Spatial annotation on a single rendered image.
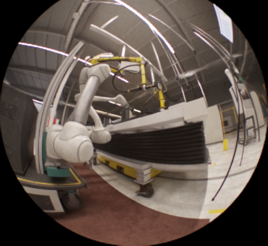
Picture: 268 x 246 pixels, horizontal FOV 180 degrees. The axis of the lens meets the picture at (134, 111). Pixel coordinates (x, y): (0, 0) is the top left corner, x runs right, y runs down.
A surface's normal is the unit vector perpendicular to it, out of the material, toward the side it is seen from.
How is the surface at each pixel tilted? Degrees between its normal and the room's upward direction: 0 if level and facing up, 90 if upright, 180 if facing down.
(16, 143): 90
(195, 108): 90
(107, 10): 176
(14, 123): 90
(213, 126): 90
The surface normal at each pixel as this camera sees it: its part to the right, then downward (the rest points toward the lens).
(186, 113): -0.73, -0.23
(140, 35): -0.05, 0.92
